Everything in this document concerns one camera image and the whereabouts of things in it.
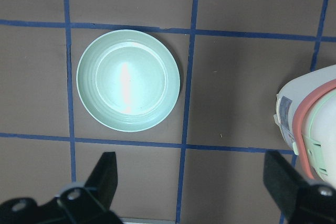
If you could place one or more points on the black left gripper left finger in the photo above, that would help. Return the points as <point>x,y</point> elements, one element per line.
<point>91,201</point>

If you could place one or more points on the light green plate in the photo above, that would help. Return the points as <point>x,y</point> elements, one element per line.
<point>128,80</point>

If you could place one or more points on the cream rice cooker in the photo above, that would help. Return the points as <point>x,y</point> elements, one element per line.
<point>305,114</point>

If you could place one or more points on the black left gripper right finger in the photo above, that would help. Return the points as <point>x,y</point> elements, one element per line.
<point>300,200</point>

